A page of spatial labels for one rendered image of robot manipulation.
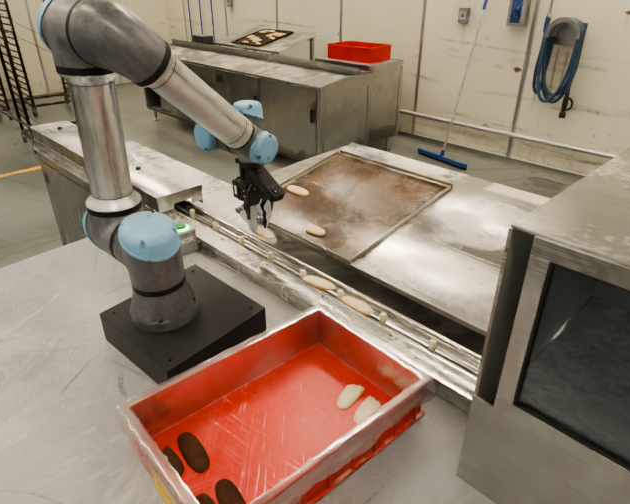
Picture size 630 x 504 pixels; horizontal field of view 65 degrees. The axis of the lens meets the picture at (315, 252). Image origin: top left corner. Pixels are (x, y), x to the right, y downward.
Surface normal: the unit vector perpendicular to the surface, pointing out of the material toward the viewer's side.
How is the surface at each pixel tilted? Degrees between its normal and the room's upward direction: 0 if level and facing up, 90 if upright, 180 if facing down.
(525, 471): 90
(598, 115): 90
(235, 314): 4
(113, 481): 0
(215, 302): 4
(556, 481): 90
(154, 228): 11
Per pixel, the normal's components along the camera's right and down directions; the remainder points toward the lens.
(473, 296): -0.12, -0.80
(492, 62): -0.72, 0.34
